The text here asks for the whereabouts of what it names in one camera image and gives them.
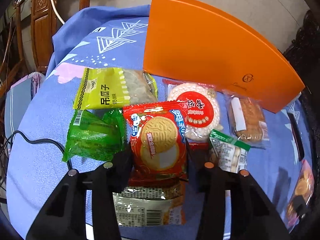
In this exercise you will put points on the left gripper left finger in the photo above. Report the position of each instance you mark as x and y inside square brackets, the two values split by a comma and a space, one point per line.
[63, 216]

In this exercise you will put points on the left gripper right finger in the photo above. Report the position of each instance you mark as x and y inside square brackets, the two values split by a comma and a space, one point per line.
[253, 216]

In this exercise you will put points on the pink cracker bag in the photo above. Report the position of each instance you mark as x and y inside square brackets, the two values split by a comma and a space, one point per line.
[298, 205]

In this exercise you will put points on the clear brown pastry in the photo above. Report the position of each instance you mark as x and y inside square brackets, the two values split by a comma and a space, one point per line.
[246, 120]

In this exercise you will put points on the red biscuit packet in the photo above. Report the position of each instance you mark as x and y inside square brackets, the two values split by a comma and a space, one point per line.
[158, 143]

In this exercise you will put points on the round rice cake red label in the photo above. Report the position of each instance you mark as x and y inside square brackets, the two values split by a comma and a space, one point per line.
[203, 113]

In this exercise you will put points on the green white small snack packet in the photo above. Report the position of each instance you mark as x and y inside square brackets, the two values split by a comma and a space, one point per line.
[227, 152]

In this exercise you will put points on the orange grey noodle snack packet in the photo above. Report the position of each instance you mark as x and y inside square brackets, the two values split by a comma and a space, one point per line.
[139, 206]

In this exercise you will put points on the green wrapped snack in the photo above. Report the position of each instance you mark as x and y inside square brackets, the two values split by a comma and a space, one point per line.
[98, 138]

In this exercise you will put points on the yellow green seed packet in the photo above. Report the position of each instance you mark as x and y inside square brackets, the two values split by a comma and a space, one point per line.
[114, 87]

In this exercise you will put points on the blue patterned tablecloth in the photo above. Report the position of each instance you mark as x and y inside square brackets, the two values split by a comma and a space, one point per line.
[99, 37]

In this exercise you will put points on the orange cardboard box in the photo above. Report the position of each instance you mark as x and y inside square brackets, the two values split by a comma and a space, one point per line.
[190, 40]

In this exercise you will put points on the carved wooden chair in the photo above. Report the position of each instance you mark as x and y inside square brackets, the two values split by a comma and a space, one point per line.
[44, 17]

